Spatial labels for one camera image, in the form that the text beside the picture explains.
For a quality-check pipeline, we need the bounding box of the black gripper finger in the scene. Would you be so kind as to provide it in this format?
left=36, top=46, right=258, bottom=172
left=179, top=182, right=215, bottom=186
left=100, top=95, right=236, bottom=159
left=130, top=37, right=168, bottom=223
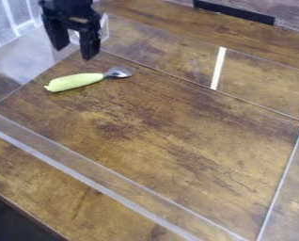
left=79, top=29, right=100, bottom=60
left=41, top=15, right=70, bottom=51

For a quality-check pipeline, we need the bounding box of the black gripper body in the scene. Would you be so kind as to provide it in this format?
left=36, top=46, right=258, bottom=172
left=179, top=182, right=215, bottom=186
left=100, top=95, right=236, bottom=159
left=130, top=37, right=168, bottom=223
left=37, top=0, right=100, bottom=31

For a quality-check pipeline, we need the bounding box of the clear acrylic corner bracket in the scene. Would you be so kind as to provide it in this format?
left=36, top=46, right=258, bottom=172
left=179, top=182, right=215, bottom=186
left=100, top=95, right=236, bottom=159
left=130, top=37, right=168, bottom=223
left=70, top=12, right=111, bottom=45

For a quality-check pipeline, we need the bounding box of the clear acrylic enclosure wall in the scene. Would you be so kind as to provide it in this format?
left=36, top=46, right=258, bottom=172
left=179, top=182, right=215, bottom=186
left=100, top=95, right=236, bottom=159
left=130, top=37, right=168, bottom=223
left=0, top=0, right=299, bottom=241

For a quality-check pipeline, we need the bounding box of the black bar on table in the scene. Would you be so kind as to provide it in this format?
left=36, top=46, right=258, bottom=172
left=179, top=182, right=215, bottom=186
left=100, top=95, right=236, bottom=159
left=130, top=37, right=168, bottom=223
left=192, top=0, right=275, bottom=25

